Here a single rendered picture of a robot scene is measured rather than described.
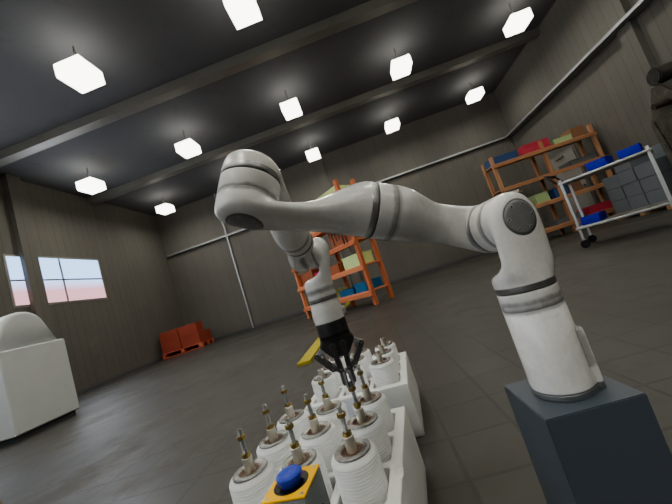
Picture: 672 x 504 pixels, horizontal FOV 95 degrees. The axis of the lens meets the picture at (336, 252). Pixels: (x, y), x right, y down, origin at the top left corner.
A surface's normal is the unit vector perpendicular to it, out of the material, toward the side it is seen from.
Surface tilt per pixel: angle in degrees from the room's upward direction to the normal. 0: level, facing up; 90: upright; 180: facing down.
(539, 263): 90
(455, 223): 97
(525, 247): 92
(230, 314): 90
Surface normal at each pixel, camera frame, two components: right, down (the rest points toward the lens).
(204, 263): -0.11, -0.07
